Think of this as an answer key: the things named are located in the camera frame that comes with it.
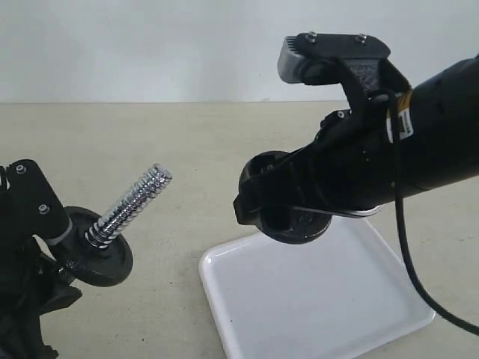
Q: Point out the chrome threaded dumbbell bar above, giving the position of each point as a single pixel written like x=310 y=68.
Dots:
x=145 y=189

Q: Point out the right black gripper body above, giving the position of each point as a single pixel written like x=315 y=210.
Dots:
x=349 y=166

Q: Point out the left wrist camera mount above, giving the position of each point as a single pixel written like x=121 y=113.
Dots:
x=29 y=206

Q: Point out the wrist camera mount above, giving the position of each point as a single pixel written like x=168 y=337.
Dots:
x=29 y=206
x=358 y=62

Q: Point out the white rectangular plastic tray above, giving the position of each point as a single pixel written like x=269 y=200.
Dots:
x=339 y=296

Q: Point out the black weight plate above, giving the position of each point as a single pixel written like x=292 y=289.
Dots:
x=103 y=267
x=309 y=226

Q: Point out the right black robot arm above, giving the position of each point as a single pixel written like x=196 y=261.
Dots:
x=399 y=144

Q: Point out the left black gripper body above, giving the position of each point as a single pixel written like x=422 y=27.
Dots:
x=20 y=319

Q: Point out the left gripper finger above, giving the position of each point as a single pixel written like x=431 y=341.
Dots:
x=60 y=297

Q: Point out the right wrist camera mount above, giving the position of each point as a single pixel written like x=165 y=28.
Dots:
x=358 y=62

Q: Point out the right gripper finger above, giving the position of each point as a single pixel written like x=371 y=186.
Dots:
x=277 y=218
x=263 y=181

